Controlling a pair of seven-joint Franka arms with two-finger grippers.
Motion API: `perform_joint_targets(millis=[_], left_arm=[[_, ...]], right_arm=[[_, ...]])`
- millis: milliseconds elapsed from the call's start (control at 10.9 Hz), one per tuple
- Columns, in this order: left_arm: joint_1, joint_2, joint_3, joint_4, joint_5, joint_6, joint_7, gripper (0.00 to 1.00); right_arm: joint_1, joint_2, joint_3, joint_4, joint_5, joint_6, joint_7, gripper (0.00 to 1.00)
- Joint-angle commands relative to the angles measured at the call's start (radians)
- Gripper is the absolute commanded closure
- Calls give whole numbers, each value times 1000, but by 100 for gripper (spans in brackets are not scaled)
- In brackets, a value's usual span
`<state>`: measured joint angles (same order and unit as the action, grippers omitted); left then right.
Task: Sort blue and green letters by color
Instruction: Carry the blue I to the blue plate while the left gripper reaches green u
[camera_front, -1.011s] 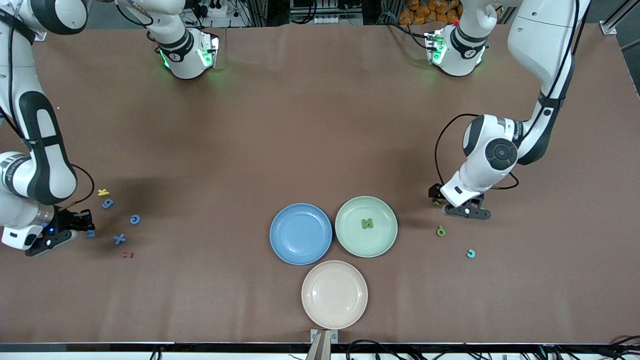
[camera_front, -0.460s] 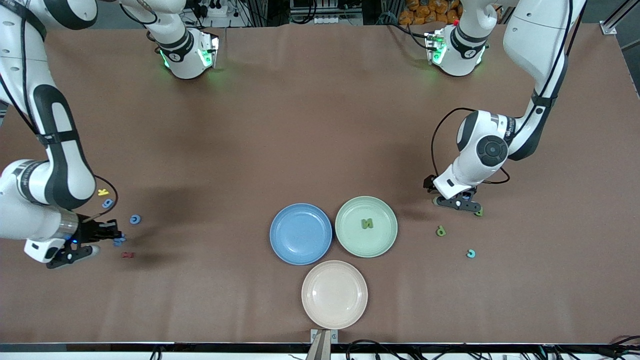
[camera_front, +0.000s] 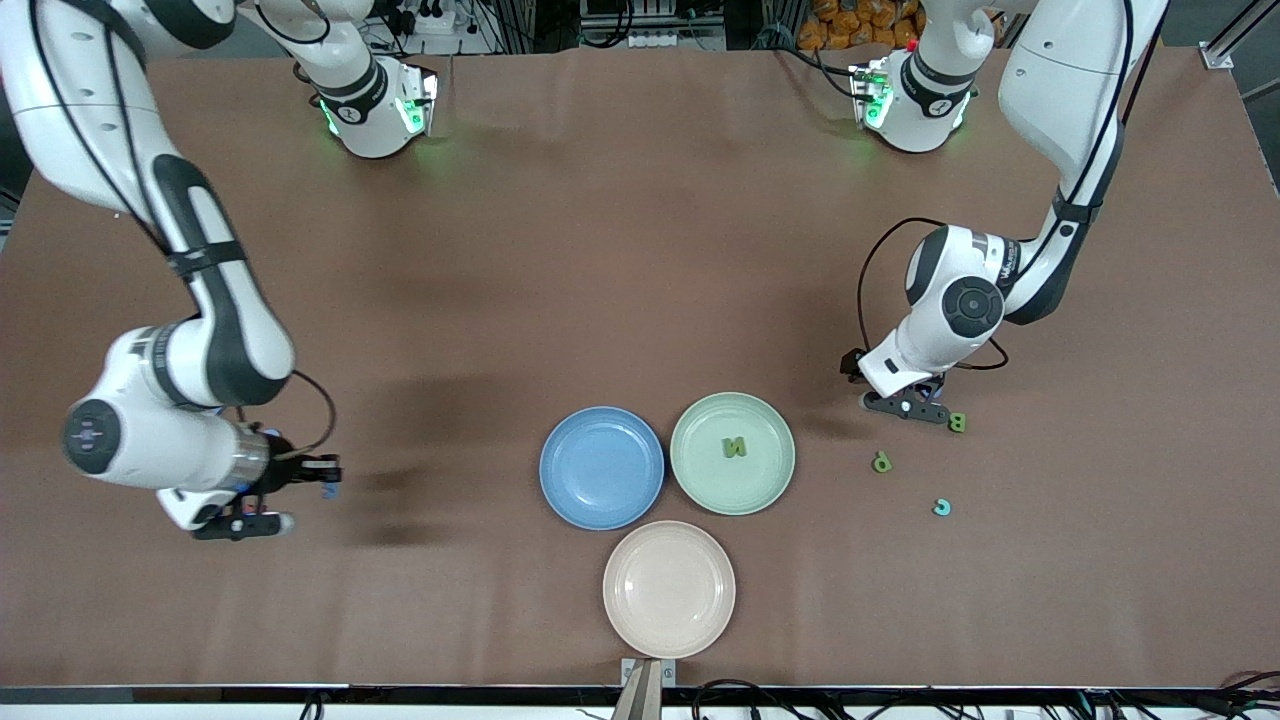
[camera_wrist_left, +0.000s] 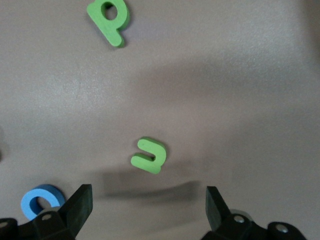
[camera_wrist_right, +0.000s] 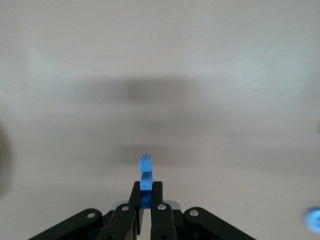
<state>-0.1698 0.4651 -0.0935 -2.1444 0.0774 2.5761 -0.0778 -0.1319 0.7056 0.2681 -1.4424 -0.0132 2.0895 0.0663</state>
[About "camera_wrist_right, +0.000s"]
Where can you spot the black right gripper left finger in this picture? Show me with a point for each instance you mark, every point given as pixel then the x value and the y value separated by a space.
pixel 125 220

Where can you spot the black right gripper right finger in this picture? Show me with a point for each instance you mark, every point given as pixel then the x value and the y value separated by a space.
pixel 161 222

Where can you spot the blue letter E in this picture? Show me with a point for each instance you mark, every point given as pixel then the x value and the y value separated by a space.
pixel 146 183

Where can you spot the blue digit 6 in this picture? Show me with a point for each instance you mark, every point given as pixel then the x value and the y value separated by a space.
pixel 313 220

